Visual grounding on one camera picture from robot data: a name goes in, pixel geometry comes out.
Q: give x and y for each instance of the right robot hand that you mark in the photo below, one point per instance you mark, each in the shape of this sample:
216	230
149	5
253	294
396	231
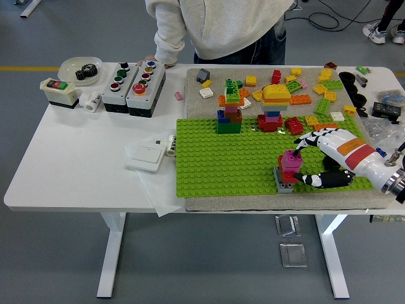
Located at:
354	152

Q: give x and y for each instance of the person's right hand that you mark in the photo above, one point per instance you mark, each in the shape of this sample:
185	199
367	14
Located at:
151	58

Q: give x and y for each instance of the pink square brick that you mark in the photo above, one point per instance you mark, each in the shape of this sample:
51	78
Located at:
289	160
289	170

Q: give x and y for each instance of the large red brick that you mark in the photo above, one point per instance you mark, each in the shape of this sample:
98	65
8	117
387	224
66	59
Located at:
294	125

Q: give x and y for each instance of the yellow square brick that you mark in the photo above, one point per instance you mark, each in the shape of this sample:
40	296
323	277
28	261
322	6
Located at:
327	73
350	110
257	95
290	78
311	120
296	72
320	89
330	96
323	79
251	80

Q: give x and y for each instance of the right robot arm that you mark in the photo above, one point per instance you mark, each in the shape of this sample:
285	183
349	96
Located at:
400	191

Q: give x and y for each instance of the person's right forearm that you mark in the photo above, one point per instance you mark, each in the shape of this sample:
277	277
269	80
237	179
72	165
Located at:
167	41

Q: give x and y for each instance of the small blue brick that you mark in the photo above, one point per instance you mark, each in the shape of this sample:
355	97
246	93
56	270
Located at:
381	152

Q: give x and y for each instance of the white square brick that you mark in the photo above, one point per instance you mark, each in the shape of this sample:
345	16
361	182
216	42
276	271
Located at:
246	104
337	116
206	92

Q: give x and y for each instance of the small pink brick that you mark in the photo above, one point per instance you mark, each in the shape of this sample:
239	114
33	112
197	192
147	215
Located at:
179	96
303	84

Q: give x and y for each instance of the grey sloped brick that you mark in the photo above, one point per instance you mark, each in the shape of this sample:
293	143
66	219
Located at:
202	75

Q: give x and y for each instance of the long light green brick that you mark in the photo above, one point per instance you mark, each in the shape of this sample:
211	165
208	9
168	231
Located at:
322	106
333	84

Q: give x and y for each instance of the small yellow brick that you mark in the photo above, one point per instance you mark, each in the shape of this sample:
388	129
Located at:
206	84

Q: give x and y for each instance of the grey square brick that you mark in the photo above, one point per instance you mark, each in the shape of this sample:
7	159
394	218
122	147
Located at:
284	188

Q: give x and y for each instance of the flat light green brick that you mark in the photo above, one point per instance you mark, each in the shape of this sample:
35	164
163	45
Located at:
293	86

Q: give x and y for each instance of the brown brick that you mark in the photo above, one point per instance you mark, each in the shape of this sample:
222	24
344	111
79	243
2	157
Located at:
330	65

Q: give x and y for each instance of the red-based yellow-domed brick tower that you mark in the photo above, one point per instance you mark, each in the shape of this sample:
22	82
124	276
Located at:
275	93

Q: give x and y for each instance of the small orange brick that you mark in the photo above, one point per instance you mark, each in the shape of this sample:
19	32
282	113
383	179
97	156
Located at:
245	93

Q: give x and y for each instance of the green-based multicolour brick tower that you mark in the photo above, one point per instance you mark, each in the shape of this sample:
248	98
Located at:
228	126

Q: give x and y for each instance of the narrow red brick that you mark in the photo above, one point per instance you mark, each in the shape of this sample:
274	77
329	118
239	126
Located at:
276	77

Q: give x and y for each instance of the clear bag of screws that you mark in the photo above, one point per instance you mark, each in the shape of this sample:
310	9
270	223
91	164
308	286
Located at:
379	133

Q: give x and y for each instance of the small black clip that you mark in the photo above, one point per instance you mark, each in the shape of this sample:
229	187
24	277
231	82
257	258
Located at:
362	111

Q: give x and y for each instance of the emergency-stop button control box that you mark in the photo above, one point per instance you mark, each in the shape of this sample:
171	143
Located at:
140	101

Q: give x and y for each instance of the black electronic device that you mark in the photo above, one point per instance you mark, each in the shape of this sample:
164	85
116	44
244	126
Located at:
386	109

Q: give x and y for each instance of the three-button control box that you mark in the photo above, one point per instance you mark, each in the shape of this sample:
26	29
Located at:
110	98

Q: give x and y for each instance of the plastic bag of blue parts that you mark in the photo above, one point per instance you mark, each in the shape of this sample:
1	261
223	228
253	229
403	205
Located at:
392	96

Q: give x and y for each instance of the black gear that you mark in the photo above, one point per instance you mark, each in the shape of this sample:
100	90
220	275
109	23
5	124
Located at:
85	72

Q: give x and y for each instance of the metal hand tool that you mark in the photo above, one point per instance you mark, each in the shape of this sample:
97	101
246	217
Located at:
361	80

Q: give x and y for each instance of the desk control panel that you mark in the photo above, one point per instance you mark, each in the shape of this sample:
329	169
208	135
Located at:
386	218

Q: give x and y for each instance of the white pipe tee fitting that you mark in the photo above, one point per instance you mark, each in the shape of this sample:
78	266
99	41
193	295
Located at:
90	101

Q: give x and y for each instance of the small green keyed block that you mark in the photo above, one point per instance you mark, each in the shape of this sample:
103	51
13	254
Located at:
360	69

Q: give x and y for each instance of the person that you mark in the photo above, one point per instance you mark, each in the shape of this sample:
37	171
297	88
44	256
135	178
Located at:
228	25
387	16

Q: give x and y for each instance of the white bowl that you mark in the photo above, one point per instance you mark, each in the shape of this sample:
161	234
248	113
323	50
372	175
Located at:
68	71

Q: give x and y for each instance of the white printed tube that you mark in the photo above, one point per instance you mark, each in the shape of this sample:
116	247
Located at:
171	152

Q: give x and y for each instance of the metal floor socket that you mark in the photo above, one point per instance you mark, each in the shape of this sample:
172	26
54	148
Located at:
287	225
293	255

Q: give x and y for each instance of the white table leg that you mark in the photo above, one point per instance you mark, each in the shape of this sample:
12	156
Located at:
110	269
334	269

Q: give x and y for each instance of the green studded baseplate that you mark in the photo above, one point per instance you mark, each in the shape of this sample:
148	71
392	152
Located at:
221	164

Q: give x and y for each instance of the white table foot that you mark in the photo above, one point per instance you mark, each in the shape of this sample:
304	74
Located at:
30	8

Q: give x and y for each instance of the white paper sheet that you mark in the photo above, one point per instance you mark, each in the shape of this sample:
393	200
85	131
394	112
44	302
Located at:
158	193

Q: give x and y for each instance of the grey-brown mat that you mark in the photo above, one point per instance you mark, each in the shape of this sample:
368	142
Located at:
221	204

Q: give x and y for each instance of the white red-green switch box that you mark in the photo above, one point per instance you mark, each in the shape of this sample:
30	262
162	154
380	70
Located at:
60	95

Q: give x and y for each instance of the white wall switch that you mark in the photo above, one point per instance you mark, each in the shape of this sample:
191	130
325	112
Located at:
144	156

